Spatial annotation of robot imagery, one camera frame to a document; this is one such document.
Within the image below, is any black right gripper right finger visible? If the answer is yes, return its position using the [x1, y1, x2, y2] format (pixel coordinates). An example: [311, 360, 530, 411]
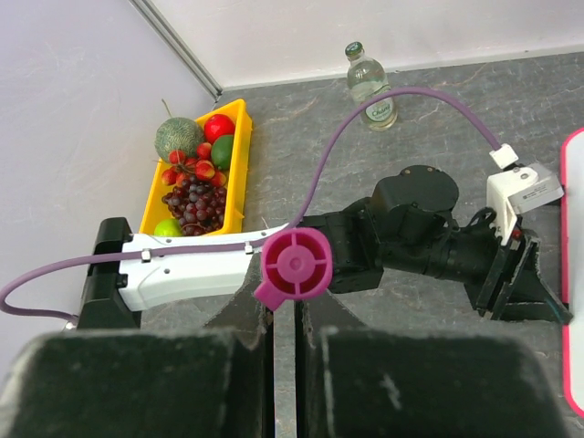
[294, 294, 568, 437]

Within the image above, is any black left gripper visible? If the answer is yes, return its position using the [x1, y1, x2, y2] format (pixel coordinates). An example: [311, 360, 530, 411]
[464, 229, 573, 325]

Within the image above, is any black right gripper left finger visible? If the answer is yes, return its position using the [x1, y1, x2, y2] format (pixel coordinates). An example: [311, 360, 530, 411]
[1, 257, 274, 437]

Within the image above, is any magenta whiteboard marker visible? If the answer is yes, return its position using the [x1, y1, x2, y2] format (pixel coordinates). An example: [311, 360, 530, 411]
[255, 228, 333, 311]

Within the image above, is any pink framed whiteboard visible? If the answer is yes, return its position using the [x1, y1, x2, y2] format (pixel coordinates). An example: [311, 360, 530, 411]
[560, 129, 583, 416]

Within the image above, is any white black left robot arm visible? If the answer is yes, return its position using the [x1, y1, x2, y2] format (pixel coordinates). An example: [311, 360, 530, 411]
[78, 164, 573, 329]

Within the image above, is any light green apple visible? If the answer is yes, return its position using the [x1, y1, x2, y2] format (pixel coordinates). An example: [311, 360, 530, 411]
[152, 218, 183, 237]

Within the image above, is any purple grape bunch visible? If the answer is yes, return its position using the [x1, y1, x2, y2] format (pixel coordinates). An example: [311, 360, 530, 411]
[162, 177, 227, 236]

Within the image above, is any yellow plastic bin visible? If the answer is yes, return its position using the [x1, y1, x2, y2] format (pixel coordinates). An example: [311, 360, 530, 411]
[140, 99, 253, 236]

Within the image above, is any green lime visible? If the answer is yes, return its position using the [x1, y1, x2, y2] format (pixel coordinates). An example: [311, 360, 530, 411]
[211, 134, 234, 171]

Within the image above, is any clear glass soda bottle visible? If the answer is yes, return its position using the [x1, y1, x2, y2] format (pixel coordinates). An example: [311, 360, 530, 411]
[345, 41, 398, 131]

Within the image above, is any green netted melon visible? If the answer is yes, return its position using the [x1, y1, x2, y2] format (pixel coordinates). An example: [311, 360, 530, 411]
[154, 99, 204, 162]

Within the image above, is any red apple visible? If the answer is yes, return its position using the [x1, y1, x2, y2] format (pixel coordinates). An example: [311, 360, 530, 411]
[203, 113, 235, 144]

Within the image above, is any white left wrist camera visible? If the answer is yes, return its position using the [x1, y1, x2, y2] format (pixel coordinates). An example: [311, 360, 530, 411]
[486, 143, 564, 246]

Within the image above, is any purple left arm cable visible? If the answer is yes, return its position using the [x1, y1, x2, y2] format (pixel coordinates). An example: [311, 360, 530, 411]
[0, 86, 501, 320]

